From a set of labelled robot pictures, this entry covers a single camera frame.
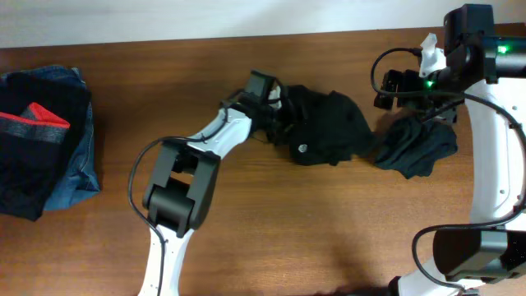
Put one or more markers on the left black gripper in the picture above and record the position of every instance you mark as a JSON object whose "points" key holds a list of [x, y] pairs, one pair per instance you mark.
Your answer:
{"points": [[275, 120]]}

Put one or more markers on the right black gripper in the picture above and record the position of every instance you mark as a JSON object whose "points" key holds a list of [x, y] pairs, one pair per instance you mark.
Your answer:
{"points": [[395, 88]]}

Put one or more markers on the black t-shirt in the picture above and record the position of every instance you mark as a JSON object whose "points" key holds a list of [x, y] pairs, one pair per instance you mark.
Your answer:
{"points": [[322, 128]]}

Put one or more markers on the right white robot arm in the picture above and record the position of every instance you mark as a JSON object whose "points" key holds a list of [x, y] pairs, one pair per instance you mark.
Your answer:
{"points": [[486, 73]]}

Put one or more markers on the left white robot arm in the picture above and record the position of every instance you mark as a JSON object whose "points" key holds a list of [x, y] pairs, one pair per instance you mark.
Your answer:
{"points": [[181, 187]]}

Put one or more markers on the crumpled black garment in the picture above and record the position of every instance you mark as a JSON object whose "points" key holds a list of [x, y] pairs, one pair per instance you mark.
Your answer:
{"points": [[412, 147]]}

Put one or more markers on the folded blue jeans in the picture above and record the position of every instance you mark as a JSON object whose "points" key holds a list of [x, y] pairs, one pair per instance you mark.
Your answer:
{"points": [[79, 181]]}

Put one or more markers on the black red folded garment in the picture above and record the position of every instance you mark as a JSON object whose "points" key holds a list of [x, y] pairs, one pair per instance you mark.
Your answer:
{"points": [[43, 118]]}

